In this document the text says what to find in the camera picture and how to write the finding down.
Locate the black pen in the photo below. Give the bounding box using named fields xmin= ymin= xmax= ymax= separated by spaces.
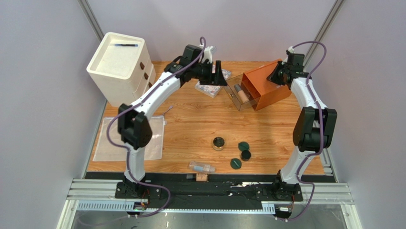
xmin=113 ymin=43 xmax=139 ymax=47

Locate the orange drawer box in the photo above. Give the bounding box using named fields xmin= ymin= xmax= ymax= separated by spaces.
xmin=241 ymin=59 xmax=292 ymax=111

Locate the gold lid cream jar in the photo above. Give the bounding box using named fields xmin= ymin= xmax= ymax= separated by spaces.
xmin=212 ymin=136 xmax=225 ymax=151

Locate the small black jar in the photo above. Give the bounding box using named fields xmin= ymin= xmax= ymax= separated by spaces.
xmin=240 ymin=150 xmax=252 ymax=161

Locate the clear acrylic drawer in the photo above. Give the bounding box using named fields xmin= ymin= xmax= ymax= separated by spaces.
xmin=224 ymin=74 xmax=258 ymax=111

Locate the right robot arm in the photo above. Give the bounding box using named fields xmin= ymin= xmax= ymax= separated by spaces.
xmin=268 ymin=48 xmax=337 ymax=195

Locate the clear mesh zipper pouch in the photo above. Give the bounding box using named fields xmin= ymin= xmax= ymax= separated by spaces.
xmin=93 ymin=115 xmax=166 ymax=162

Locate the small peach bottle black cap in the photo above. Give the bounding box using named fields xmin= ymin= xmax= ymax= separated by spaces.
xmin=186 ymin=173 xmax=208 ymax=182

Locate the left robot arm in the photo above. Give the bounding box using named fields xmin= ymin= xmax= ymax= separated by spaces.
xmin=117 ymin=44 xmax=227 ymax=187

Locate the floral notebook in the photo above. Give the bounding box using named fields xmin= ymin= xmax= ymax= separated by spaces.
xmin=194 ymin=69 xmax=232 ymax=98

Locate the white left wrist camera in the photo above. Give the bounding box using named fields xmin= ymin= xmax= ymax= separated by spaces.
xmin=200 ymin=45 xmax=217 ymax=63

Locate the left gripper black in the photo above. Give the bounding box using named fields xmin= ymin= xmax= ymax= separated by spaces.
xmin=192 ymin=61 xmax=229 ymax=88

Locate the white drawer cabinet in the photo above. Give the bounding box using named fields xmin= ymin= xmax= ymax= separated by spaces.
xmin=87 ymin=32 xmax=156 ymax=107

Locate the peach foundation bottle grey cap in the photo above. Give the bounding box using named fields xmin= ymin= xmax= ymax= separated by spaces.
xmin=234 ymin=84 xmax=250 ymax=104

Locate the clear glitter bottle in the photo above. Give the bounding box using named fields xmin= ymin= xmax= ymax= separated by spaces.
xmin=189 ymin=161 xmax=216 ymax=174

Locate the green round compact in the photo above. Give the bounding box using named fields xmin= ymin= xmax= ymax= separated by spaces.
xmin=230 ymin=158 xmax=242 ymax=170
xmin=238 ymin=141 xmax=250 ymax=151

